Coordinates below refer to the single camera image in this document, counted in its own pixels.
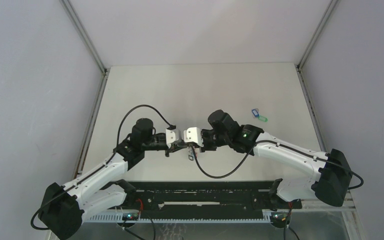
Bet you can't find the metal key organizer with rings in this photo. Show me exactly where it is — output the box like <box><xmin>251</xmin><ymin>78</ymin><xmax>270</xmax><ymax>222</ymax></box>
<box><xmin>187</xmin><ymin>145</ymin><xmax>198</xmax><ymax>162</ymax></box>

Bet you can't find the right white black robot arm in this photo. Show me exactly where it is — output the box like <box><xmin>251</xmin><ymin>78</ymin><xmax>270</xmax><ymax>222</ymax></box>
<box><xmin>183</xmin><ymin>109</ymin><xmax>355</xmax><ymax>208</ymax></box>

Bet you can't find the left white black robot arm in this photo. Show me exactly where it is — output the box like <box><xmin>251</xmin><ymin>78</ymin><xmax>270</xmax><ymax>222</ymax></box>
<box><xmin>35</xmin><ymin>118</ymin><xmax>183</xmax><ymax>240</ymax></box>

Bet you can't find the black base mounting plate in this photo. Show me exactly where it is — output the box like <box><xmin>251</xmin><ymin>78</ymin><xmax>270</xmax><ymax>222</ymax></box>
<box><xmin>115</xmin><ymin>180</ymin><xmax>303</xmax><ymax>220</ymax></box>

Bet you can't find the left green circuit board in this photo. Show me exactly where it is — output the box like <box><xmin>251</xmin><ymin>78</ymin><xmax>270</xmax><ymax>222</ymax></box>
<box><xmin>122</xmin><ymin>213</ymin><xmax>140</xmax><ymax>221</ymax></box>

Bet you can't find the green circuit board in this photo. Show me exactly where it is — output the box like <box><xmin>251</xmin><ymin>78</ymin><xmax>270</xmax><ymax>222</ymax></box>
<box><xmin>270</xmin><ymin>213</ymin><xmax>289</xmax><ymax>222</ymax></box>
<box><xmin>122</xmin><ymin>213</ymin><xmax>140</xmax><ymax>221</ymax></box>

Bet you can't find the right green circuit board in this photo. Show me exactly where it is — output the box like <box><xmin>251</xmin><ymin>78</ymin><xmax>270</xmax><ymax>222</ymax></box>
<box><xmin>270</xmin><ymin>213</ymin><xmax>289</xmax><ymax>222</ymax></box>

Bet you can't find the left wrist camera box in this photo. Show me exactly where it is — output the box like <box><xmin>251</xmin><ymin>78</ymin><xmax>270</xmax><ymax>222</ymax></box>
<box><xmin>165</xmin><ymin>129</ymin><xmax>182</xmax><ymax>148</ymax></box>

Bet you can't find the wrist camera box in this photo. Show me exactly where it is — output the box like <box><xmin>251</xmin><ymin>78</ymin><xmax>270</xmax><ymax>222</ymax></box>
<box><xmin>183</xmin><ymin>127</ymin><xmax>204</xmax><ymax>147</ymax></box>
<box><xmin>165</xmin><ymin>129</ymin><xmax>182</xmax><ymax>148</ymax></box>

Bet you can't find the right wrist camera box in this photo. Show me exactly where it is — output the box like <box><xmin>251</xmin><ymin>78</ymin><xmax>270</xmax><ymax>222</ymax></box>
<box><xmin>183</xmin><ymin>127</ymin><xmax>204</xmax><ymax>147</ymax></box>

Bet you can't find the left black camera cable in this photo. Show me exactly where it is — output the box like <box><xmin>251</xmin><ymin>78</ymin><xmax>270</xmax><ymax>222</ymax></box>
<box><xmin>30</xmin><ymin>104</ymin><xmax>177</xmax><ymax>231</ymax></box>

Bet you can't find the black camera cable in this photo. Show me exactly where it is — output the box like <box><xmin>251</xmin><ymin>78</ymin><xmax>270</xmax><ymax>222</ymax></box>
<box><xmin>190</xmin><ymin>140</ymin><xmax>365</xmax><ymax>240</ymax></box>
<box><xmin>30</xmin><ymin>104</ymin><xmax>177</xmax><ymax>231</ymax></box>

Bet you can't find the right black camera cable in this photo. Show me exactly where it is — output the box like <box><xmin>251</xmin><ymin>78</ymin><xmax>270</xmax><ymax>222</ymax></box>
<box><xmin>190</xmin><ymin>140</ymin><xmax>365</xmax><ymax>240</ymax></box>

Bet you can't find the white slotted cable duct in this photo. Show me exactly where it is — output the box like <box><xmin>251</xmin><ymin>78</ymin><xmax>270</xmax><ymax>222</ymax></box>
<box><xmin>85</xmin><ymin>211</ymin><xmax>273</xmax><ymax>224</ymax></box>

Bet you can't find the right aluminium frame post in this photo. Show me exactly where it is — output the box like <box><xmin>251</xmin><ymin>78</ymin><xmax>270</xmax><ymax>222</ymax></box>
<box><xmin>296</xmin><ymin>0</ymin><xmax>341</xmax><ymax>72</ymax></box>

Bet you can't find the aluminium frame post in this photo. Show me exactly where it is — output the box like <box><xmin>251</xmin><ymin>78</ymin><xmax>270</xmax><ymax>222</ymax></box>
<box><xmin>59</xmin><ymin>0</ymin><xmax>108</xmax><ymax>75</ymax></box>
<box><xmin>296</xmin><ymin>0</ymin><xmax>341</xmax><ymax>72</ymax></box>

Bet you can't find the left aluminium frame post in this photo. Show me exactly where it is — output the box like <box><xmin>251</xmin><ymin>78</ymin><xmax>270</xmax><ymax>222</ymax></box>
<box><xmin>59</xmin><ymin>0</ymin><xmax>108</xmax><ymax>75</ymax></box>

